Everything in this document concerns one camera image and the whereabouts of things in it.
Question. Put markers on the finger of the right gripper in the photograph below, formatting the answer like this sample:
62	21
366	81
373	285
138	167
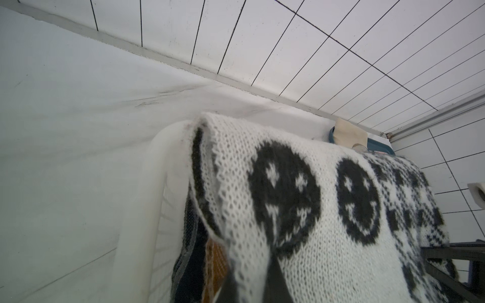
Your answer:
438	262

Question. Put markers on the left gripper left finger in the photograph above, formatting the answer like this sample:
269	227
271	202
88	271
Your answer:
228	291

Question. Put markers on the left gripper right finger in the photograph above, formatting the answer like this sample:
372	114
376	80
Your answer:
276	290

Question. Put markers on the navy grey striped scarf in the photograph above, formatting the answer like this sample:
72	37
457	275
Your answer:
189	270

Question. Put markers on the smiley face checked scarf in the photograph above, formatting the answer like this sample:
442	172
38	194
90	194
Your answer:
344	226

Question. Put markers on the brown plaid scarf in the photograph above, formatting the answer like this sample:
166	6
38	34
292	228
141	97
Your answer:
215	270

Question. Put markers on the white plastic basket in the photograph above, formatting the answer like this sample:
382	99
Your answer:
151	235

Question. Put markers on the beige folded cloth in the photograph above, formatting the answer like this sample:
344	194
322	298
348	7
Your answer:
348	135

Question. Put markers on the teal tray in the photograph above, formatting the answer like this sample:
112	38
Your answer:
372	145

